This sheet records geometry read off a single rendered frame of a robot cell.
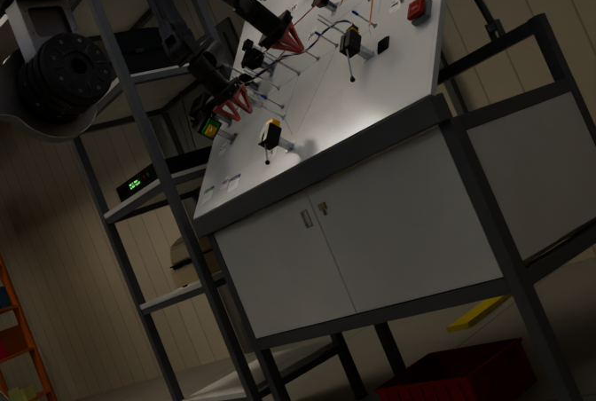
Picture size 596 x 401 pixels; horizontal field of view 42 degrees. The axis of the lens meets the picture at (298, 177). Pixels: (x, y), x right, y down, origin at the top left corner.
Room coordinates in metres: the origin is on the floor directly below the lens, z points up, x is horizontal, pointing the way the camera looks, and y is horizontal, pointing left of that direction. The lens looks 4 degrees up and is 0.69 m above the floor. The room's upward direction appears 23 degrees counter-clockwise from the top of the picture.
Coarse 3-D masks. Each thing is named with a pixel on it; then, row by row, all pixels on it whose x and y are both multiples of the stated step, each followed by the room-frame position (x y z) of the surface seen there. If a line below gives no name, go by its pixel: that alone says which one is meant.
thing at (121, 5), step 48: (96, 0) 2.73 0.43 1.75; (144, 0) 3.16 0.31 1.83; (192, 0) 3.03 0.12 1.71; (144, 96) 3.10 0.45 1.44; (96, 192) 3.15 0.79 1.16; (144, 192) 2.85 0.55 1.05; (192, 192) 3.43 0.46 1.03; (192, 240) 2.73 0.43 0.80; (192, 288) 2.80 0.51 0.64; (336, 336) 3.02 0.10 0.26; (240, 384) 2.93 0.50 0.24
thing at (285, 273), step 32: (256, 224) 2.49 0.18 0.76; (288, 224) 2.37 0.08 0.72; (224, 256) 2.68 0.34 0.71; (256, 256) 2.54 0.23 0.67; (288, 256) 2.42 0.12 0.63; (320, 256) 2.31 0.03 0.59; (256, 288) 2.60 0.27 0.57; (288, 288) 2.47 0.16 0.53; (320, 288) 2.35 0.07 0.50; (256, 320) 2.65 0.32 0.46; (288, 320) 2.52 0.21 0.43; (320, 320) 2.40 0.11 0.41
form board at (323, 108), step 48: (288, 0) 2.77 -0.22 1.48; (336, 0) 2.43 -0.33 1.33; (384, 0) 2.17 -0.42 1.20; (432, 0) 1.95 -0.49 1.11; (240, 48) 2.99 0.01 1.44; (336, 48) 2.30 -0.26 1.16; (432, 48) 1.87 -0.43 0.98; (240, 96) 2.79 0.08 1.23; (288, 96) 2.44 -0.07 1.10; (336, 96) 2.18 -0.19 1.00; (384, 96) 1.96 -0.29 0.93; (240, 144) 2.61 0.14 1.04; (336, 144) 2.08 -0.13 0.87; (240, 192) 2.46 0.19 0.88
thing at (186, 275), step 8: (176, 240) 2.99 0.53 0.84; (200, 240) 2.84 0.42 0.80; (208, 240) 2.86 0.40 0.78; (176, 248) 2.93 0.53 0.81; (184, 248) 2.89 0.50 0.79; (208, 248) 2.86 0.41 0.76; (176, 256) 2.93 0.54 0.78; (184, 256) 2.89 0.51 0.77; (208, 256) 2.84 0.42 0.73; (176, 264) 2.92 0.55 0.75; (184, 264) 2.86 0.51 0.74; (192, 264) 2.84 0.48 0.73; (208, 264) 2.83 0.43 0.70; (216, 264) 2.85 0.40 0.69; (176, 272) 2.92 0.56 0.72; (184, 272) 2.88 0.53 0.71; (192, 272) 2.85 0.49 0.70; (176, 280) 2.93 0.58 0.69; (184, 280) 2.90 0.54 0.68; (192, 280) 2.87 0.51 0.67
